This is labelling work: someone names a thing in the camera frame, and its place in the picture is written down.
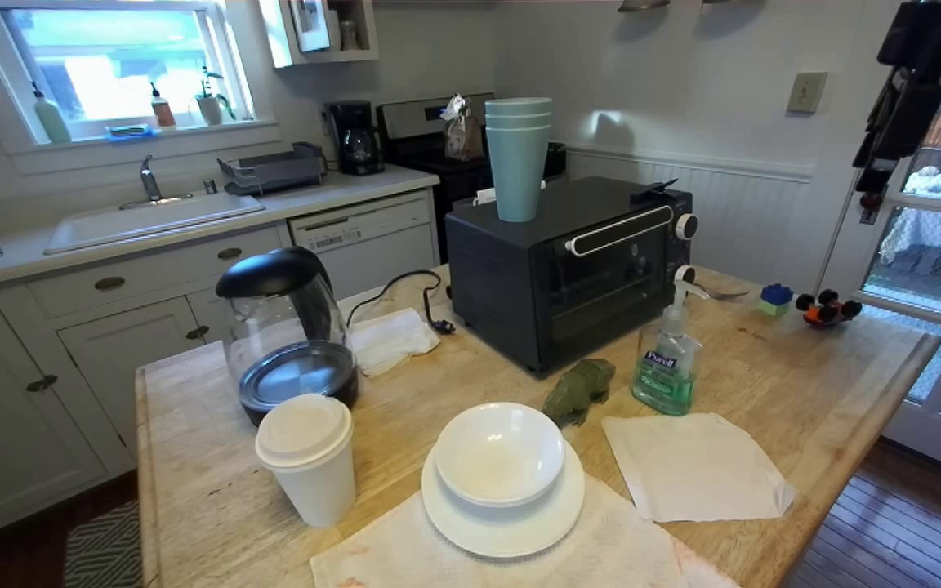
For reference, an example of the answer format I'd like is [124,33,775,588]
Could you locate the black clip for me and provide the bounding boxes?
[629,178,681,211]

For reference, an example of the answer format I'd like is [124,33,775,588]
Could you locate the black toaster oven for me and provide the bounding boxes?
[446,175,699,378]

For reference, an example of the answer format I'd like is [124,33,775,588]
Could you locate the white paper towel sheet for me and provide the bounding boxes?
[344,305,446,384]

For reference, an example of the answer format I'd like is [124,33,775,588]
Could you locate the white dishwasher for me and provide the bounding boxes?
[287,187,446,305]

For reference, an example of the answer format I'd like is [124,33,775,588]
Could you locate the stack of teal cups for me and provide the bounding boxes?
[480,95,556,227]

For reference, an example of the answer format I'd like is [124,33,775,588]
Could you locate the white bowl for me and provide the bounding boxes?
[433,398,568,518]

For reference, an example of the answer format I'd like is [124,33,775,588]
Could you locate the brown bread bag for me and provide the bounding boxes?
[438,93,487,165]

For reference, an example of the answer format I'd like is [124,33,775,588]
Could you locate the black steel kitchen stove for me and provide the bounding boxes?
[377,95,573,264]

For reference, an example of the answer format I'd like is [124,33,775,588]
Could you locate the black coffee maker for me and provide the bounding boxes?
[322,97,386,181]

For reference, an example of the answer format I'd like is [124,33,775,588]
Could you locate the black glass electric kettle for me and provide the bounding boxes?
[214,244,364,429]

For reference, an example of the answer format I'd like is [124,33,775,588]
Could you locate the green hand soap dispenser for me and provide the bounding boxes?
[632,264,712,419]

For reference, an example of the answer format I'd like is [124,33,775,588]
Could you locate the white lidded paper cup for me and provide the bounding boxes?
[252,392,360,533]

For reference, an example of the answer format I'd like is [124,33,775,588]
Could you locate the grey dish rack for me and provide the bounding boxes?
[216,140,329,200]

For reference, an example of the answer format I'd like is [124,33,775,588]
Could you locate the white plate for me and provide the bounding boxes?
[419,439,589,561]

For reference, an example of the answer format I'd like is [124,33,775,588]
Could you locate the large white cloth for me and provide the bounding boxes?
[309,470,743,588]

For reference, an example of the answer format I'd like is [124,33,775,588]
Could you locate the white folded napkin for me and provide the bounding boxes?
[599,412,802,527]

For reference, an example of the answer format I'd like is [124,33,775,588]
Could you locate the blue green small toy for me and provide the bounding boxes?
[755,282,798,319]

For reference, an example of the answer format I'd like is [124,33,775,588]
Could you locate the green spray bottle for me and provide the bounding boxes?
[194,61,240,128]

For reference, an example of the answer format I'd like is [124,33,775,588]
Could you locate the white kitchen sink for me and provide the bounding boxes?
[43,191,268,259]

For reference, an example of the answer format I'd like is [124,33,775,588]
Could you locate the white wooden-top kitchen island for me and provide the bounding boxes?
[135,264,941,588]

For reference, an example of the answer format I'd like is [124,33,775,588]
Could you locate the chrome faucet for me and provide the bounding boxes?
[138,154,166,205]

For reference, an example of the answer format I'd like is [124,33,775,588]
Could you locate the orange black toy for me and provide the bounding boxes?
[794,289,867,334]

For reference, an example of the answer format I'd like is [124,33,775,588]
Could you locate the red small bottle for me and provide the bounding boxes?
[147,78,179,131]

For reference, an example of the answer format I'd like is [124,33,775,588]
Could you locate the blue sponge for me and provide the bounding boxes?
[103,120,165,147]

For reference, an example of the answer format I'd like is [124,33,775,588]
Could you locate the kitchen window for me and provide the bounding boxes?
[0,0,277,150]

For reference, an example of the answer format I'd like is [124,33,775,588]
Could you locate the grey patterned rug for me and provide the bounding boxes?
[58,497,147,588]

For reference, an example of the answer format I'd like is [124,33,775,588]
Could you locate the pale teal soap bottle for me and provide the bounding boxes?
[29,78,77,147]

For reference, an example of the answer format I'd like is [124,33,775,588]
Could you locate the white glass door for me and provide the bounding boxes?
[817,61,941,487]

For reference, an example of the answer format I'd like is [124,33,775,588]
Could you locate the white kitchen cabinets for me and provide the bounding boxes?
[0,223,298,551]

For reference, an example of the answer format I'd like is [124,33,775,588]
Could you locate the black kettle power cord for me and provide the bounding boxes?
[344,267,459,341]

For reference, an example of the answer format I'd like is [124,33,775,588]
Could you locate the silver oven door handle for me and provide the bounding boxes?
[561,203,681,263]

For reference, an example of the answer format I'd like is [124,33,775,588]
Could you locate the white wall shelf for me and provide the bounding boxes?
[254,0,382,72]

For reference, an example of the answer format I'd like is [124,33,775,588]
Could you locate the beige light switch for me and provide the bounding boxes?
[786,69,831,120]

